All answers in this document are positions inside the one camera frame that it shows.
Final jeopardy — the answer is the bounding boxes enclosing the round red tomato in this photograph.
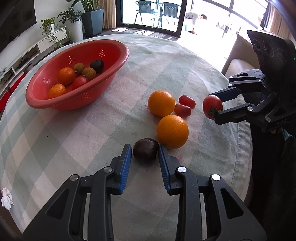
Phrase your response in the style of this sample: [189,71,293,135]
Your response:
[203,95,223,120]

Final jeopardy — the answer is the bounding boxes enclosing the black wall television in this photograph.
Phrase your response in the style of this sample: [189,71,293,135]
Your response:
[0,0,37,51]

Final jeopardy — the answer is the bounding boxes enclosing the dark plum in bowl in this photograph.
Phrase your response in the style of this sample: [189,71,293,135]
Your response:
[90,59,104,74]

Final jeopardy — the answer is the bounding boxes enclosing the beige sofa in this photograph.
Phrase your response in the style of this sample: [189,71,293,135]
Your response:
[221,34,260,79]

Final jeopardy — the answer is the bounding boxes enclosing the crumpled white tissue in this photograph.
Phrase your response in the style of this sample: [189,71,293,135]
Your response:
[1,187,14,211]

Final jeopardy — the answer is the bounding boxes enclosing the red cherry tomato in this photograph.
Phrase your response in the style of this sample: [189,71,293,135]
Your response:
[179,95,196,109]
[174,104,192,117]

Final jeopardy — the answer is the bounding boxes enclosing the bushy plant white pot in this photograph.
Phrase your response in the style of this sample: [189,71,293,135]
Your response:
[58,7,84,43]

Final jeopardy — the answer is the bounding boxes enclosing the red tomato in bowl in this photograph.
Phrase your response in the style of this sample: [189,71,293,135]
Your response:
[69,76,89,91]

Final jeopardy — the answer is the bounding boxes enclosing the balcony chair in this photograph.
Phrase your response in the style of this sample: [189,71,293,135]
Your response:
[158,2,181,28]
[134,1,161,25]

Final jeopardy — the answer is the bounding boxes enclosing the right red storage box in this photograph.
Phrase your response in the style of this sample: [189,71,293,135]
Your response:
[7,72,26,94]

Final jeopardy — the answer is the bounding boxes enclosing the brown kiwi fruit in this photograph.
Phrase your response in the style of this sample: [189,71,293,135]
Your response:
[81,67,96,80]

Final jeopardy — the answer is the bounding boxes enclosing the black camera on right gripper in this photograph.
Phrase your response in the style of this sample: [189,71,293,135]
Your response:
[247,30,295,98]

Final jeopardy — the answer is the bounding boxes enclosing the red storage box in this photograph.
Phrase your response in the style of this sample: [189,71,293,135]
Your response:
[0,91,11,112]
[7,72,26,94]

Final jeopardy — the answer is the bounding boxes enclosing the large orange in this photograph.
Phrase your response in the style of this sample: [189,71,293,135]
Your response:
[148,90,176,117]
[157,115,189,149]

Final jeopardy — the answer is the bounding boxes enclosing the beige curtain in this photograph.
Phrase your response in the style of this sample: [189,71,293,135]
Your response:
[100,0,116,29]

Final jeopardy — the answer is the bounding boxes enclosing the dark purple plum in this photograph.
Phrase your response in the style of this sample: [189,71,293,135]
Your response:
[132,138,159,164]

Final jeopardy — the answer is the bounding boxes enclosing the red plastic colander bowl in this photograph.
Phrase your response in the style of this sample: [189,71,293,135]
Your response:
[26,39,129,110]

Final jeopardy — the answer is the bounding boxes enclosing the tangerine in bowl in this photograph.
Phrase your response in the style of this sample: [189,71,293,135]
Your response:
[57,67,76,86]

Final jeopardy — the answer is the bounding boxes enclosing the left red storage box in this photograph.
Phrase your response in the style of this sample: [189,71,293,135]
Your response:
[0,91,11,112]

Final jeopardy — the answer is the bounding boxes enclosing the person on balcony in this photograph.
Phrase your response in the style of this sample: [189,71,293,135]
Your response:
[185,12,207,34]

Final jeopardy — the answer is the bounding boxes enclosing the tall plant blue pot right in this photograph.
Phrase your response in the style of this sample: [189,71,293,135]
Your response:
[67,0,104,37]

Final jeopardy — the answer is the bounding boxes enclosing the white tv console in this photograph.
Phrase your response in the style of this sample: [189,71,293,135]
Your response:
[1,37,57,94]

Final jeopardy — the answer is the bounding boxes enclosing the trailing plant on console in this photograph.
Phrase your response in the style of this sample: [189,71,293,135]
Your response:
[40,17,70,49]

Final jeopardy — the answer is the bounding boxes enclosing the small orange tangerine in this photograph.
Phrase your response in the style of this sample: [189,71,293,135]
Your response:
[48,84,66,99]

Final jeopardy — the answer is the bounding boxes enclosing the checked green white tablecloth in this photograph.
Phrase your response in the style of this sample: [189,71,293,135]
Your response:
[1,34,252,231]

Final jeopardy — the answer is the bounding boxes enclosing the greenish brown fruit in bowl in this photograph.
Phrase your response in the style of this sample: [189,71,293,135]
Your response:
[73,63,85,75]

